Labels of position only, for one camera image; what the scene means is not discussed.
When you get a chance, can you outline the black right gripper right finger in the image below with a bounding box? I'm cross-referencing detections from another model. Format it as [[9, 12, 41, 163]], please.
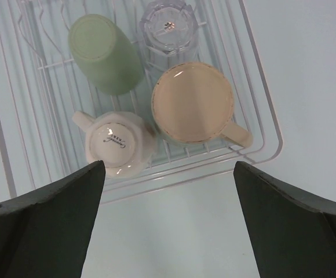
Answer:
[[233, 161, 336, 277]]

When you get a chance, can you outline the white wire dish rack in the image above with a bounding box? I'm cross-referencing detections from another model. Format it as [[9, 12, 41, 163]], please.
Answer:
[[0, 1, 283, 202]]

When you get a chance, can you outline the cream painted ceramic mug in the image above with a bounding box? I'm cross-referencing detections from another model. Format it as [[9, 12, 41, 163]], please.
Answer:
[[151, 62, 253, 148]]

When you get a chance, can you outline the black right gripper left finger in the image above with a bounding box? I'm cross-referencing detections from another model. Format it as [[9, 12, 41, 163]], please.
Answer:
[[0, 161, 105, 277]]

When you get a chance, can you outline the green tumbler cup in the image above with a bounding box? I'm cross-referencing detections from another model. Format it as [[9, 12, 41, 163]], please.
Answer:
[[68, 14, 144, 95]]

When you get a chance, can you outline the white Simple ceramic mug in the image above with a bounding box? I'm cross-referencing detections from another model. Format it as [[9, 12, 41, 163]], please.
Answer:
[[72, 111, 158, 178]]

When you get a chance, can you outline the clear glass cup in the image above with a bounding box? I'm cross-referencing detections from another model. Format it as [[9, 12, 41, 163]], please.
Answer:
[[139, 1, 199, 79]]

